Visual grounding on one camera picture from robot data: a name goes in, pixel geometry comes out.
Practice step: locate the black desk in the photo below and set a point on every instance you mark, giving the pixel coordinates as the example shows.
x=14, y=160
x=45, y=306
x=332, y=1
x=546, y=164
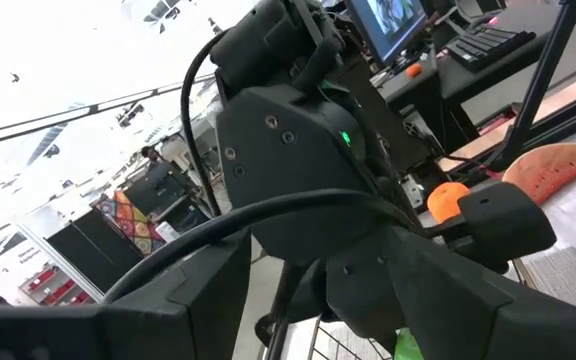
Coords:
x=468, y=82

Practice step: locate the watermelon slice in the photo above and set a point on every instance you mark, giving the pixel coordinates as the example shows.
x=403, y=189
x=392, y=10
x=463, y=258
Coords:
x=553, y=170

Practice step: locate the orange fruit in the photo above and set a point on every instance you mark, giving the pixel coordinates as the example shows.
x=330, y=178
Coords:
x=443, y=202

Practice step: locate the black keyboard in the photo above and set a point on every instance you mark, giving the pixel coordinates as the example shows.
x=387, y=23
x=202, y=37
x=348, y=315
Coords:
x=488, y=45

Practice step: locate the black metal stand pole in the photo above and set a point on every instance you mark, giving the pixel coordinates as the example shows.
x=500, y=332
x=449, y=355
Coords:
x=538, y=85

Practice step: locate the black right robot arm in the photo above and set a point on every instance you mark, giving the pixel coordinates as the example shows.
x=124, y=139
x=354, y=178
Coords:
x=268, y=45

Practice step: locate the black cabinet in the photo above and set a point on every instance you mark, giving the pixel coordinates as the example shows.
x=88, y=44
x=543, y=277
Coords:
x=93, y=250

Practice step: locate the colourful patterned cloth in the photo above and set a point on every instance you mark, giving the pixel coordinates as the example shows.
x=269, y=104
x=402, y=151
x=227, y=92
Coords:
x=133, y=222

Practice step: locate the computer monitor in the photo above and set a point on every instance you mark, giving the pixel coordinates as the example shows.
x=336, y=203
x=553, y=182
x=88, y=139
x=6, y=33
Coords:
x=388, y=25

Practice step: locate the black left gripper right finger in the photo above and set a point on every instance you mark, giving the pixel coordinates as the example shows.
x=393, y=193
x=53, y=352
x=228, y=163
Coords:
x=493, y=335

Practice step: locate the green apple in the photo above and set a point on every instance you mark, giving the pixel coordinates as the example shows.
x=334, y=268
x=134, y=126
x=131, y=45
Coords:
x=408, y=346

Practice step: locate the black aluminium table frame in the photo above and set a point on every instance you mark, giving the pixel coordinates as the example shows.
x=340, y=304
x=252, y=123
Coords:
x=573, y=117

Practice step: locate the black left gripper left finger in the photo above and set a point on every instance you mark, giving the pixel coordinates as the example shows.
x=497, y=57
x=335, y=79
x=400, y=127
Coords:
x=118, y=335

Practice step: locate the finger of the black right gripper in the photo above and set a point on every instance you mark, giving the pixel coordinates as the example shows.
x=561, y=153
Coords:
x=308, y=295
x=363, y=290

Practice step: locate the grey woven placemat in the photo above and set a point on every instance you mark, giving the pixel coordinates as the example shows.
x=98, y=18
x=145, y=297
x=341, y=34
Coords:
x=558, y=275

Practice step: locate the small orange ball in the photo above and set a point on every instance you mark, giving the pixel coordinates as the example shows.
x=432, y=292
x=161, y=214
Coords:
x=413, y=70

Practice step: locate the shelf with red bins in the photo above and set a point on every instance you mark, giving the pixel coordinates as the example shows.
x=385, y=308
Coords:
x=53, y=290

